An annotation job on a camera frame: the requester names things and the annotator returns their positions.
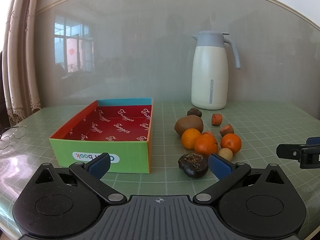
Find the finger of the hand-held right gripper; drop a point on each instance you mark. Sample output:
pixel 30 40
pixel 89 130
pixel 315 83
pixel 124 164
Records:
pixel 313 141
pixel 290 151

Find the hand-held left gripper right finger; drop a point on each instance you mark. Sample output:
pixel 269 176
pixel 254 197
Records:
pixel 220 167

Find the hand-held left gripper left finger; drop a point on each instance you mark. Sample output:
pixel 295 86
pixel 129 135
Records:
pixel 99 167

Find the tan longan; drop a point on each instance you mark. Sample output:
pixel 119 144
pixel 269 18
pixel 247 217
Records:
pixel 225 153

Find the dark brown round fruit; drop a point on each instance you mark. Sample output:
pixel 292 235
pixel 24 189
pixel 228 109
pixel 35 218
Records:
pixel 192 168

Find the colourful cardboard box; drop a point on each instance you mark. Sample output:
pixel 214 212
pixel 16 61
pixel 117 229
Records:
pixel 130 158

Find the small orange mandarin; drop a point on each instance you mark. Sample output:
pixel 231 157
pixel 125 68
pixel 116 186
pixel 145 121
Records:
pixel 208 133

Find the brown-tipped carrot piece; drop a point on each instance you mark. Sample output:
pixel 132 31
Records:
pixel 226 130

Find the orange carrot piece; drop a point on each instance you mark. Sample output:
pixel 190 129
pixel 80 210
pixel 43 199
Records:
pixel 217 119

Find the brown kiwi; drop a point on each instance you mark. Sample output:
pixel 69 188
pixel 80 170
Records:
pixel 188 125

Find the dark water chestnut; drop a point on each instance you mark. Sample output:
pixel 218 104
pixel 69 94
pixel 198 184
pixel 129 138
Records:
pixel 194 112

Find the white thermos jug grey lid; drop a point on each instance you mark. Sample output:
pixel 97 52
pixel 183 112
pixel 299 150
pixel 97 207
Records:
pixel 210 80

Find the thin metal eyeglasses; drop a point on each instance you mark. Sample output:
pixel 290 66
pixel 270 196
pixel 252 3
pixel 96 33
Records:
pixel 18 133

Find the beige lace curtain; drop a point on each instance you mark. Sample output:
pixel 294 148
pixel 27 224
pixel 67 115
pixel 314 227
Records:
pixel 17 55

